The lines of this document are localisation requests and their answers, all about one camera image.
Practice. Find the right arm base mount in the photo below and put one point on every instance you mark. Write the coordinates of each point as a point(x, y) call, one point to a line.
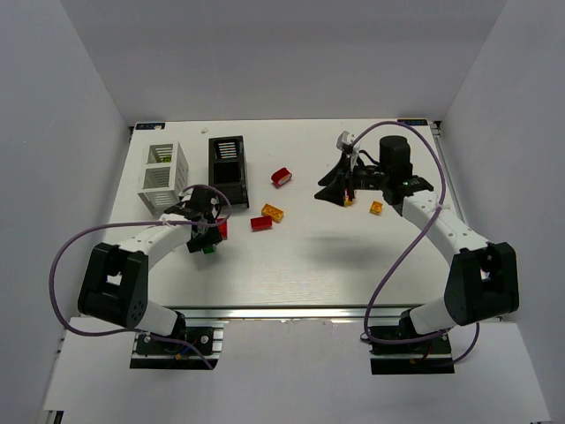
point(429, 357)

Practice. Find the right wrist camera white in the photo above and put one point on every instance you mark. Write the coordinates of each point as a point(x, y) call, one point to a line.
point(344, 142)

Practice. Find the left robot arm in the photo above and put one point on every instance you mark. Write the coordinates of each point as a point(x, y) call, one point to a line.
point(115, 286)

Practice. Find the white slotted container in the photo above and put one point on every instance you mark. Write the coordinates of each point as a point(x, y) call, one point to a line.
point(161, 183)

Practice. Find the red rectangular brick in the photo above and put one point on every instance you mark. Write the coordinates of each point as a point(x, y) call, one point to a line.
point(261, 223)

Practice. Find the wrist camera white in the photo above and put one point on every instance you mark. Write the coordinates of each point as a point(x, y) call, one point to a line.
point(185, 196)
point(344, 142)

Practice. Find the orange rectangular brick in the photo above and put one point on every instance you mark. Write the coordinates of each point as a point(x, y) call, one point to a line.
point(275, 213)

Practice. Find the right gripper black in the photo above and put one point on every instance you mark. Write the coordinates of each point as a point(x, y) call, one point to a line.
point(349, 181)

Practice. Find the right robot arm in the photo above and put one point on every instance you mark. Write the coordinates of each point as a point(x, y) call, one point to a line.
point(482, 280)

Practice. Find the red rounded flower brick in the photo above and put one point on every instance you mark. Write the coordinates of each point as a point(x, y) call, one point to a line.
point(281, 177)

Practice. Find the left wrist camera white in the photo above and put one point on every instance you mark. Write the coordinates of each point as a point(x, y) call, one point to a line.
point(185, 196)

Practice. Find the black slotted container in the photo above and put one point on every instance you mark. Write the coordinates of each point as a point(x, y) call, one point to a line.
point(227, 170)

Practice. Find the small orange brick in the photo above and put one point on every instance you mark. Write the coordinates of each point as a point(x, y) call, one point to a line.
point(376, 208)

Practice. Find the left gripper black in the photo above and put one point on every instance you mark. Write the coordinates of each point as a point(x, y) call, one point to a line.
point(203, 238)

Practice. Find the blue label right corner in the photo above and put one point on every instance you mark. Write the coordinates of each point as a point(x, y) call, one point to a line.
point(413, 122)

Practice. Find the aluminium table rail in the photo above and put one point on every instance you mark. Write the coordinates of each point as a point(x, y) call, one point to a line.
point(272, 312)

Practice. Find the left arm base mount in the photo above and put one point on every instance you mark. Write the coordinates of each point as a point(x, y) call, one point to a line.
point(201, 351)

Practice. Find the red upright brick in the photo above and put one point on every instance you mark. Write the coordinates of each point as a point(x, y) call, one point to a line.
point(223, 229)

